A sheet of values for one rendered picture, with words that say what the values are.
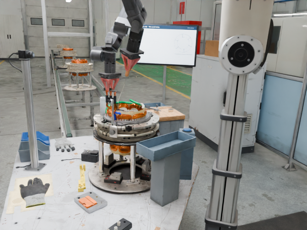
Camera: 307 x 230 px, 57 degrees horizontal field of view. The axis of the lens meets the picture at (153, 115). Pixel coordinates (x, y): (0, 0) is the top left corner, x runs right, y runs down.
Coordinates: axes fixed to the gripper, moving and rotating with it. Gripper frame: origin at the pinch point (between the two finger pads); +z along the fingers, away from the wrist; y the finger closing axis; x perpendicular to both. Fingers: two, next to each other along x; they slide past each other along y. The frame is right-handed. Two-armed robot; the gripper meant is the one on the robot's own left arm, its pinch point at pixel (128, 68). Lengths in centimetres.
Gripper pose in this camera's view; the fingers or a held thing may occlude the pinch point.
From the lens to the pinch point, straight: 133.6
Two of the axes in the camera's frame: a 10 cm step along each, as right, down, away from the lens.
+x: 7.6, 5.0, -4.1
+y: -6.0, 2.9, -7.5
